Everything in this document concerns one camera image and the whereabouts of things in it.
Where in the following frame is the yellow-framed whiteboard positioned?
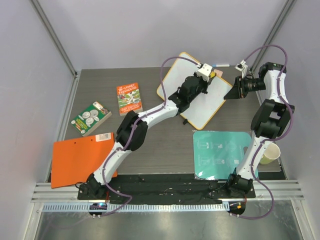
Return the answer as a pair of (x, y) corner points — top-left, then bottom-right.
(156, 52), (232, 130)

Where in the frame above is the yellow bone-shaped eraser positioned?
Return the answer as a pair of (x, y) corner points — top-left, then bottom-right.
(210, 71), (217, 79)

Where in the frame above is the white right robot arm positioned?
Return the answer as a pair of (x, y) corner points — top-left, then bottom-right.
(224, 62), (295, 198)

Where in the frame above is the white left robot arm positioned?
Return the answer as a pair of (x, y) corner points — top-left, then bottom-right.
(79, 71), (216, 200)

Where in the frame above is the blue-capped whiteboard marker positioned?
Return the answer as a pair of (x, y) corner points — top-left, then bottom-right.
(212, 64), (230, 68)

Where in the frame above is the pink eraser block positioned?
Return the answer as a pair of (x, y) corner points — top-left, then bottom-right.
(214, 69), (223, 77)

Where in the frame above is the teal plastic cutting board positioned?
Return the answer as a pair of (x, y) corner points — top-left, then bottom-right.
(193, 131), (251, 181)

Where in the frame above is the orange treehouse book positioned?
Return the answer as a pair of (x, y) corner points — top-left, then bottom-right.
(116, 82), (143, 116)

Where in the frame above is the light green paper cup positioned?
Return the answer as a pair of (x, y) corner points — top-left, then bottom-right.
(259, 143), (281, 165)

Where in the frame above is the green paperback book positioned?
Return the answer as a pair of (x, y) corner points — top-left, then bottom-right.
(70, 101), (112, 137)

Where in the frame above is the orange folder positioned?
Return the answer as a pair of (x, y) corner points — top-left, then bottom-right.
(51, 132), (115, 189)

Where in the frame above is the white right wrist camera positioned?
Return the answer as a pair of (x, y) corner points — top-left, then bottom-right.
(234, 59), (249, 79)

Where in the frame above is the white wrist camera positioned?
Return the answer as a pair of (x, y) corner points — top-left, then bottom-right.
(195, 63), (214, 82)
(234, 59), (249, 79)

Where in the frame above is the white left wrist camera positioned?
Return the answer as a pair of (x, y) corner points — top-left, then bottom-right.
(195, 63), (214, 82)

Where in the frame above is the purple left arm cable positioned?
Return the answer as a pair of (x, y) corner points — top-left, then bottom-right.
(99, 56), (203, 217)

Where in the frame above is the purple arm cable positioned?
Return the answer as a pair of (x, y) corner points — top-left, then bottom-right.
(99, 56), (203, 217)
(229, 44), (296, 220)

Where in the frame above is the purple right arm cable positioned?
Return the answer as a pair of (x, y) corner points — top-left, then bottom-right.
(229, 44), (296, 220)

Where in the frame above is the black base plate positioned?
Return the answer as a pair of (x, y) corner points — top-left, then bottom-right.
(75, 173), (243, 205)

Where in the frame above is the perforated cable duct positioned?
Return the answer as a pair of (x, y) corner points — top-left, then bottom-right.
(42, 202), (230, 213)

